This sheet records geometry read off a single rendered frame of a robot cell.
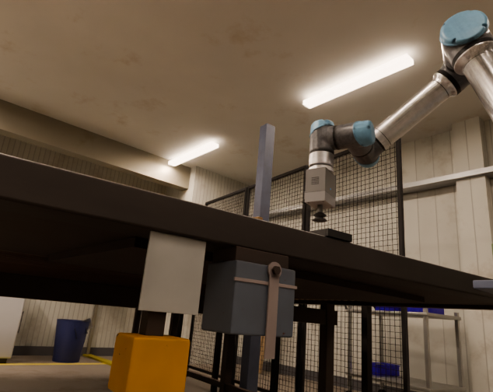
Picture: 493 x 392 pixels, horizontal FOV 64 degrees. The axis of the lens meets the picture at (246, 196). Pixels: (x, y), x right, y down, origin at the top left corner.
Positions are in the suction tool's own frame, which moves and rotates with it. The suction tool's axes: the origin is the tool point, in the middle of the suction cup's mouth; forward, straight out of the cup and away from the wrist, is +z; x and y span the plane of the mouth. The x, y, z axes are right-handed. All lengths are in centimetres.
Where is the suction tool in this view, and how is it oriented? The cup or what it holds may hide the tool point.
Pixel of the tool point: (319, 220)
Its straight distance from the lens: 117.7
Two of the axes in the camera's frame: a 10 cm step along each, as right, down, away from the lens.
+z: -0.8, 9.5, -3.0
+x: 8.4, -0.9, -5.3
